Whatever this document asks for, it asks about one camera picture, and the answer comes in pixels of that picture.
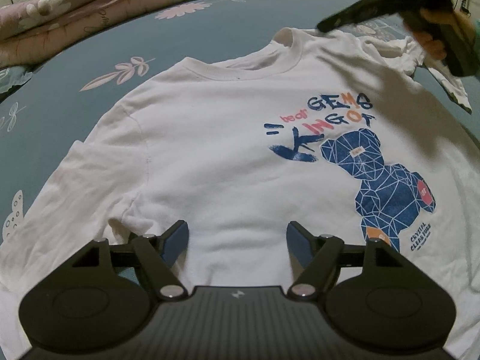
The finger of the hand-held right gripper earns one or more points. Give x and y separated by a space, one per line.
367 7

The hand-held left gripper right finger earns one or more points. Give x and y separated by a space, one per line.
300 243

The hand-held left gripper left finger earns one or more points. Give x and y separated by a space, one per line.
174 240

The white bear print sweatshirt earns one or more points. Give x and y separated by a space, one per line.
225 138

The person's right hand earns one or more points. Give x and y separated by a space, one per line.
427 41

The teal pillow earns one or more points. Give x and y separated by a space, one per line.
13 80

